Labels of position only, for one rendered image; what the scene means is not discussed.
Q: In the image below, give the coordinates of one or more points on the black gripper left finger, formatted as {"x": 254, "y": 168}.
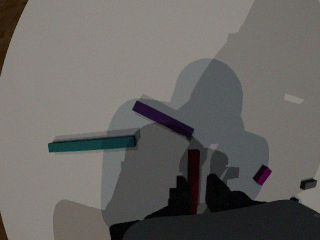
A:
{"x": 177, "y": 205}

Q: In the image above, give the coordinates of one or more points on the small magenta block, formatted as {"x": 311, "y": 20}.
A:
{"x": 262, "y": 175}

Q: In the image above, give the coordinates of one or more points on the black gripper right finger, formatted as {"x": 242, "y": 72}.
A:
{"x": 220, "y": 198}

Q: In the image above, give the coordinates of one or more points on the teal rod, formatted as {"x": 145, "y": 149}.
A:
{"x": 93, "y": 144}

